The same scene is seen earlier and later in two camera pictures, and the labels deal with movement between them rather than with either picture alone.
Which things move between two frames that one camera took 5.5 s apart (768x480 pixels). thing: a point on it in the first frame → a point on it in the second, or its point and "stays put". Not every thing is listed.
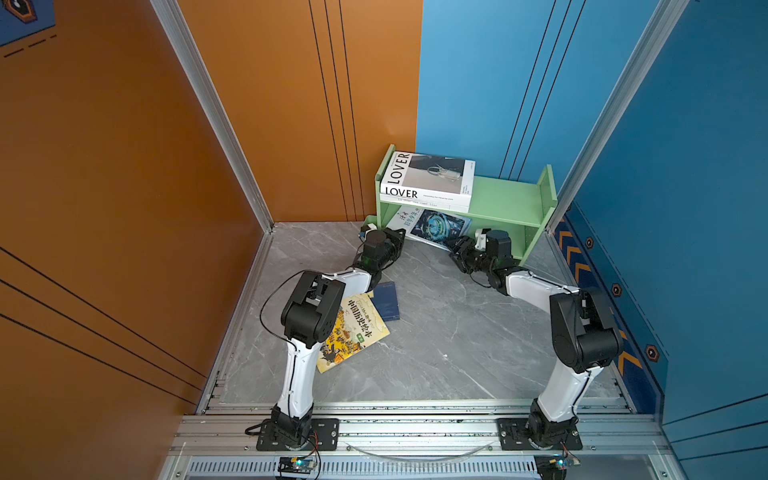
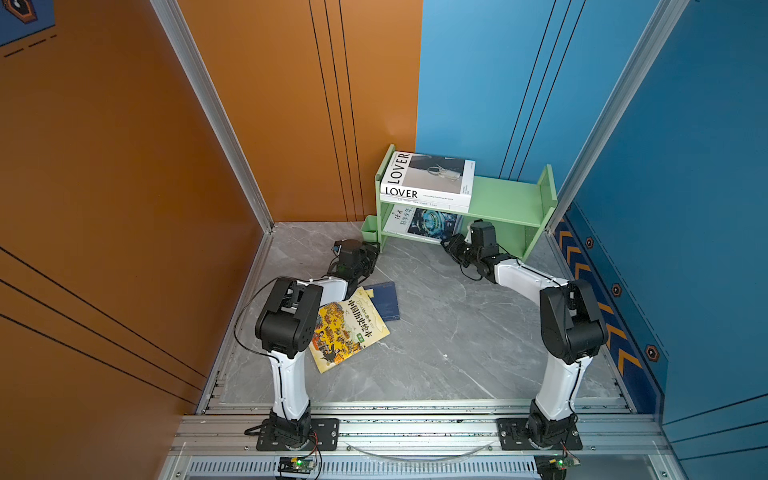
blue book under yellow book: x=385 y=300 stays put
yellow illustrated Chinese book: x=357 y=323 stays put
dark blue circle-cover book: x=439 y=225 stays put
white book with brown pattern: x=408 y=212 → x=446 y=204
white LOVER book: x=429 y=181 stays put
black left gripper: x=389 y=236 → x=370 y=254
